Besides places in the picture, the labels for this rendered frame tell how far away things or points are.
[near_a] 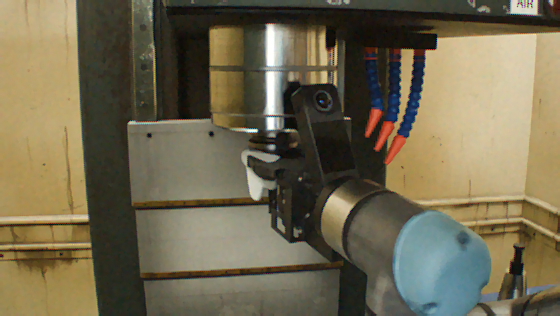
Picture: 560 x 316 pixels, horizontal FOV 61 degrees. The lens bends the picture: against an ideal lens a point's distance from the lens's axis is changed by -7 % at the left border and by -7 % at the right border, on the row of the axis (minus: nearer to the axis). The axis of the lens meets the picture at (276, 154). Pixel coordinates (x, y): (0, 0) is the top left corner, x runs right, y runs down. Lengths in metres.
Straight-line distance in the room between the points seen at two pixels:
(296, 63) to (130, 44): 0.60
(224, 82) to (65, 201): 1.04
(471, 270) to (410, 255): 0.05
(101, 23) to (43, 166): 0.57
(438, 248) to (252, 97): 0.29
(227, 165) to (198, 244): 0.19
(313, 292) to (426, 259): 0.87
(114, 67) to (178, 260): 0.44
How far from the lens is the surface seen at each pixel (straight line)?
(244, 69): 0.57
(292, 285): 1.21
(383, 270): 0.41
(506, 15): 0.52
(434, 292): 0.38
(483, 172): 1.77
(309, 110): 0.52
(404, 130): 0.66
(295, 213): 0.55
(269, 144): 0.62
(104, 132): 1.14
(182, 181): 1.09
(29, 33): 1.53
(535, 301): 0.47
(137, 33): 1.08
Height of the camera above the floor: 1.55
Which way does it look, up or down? 11 degrees down
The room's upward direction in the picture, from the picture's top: straight up
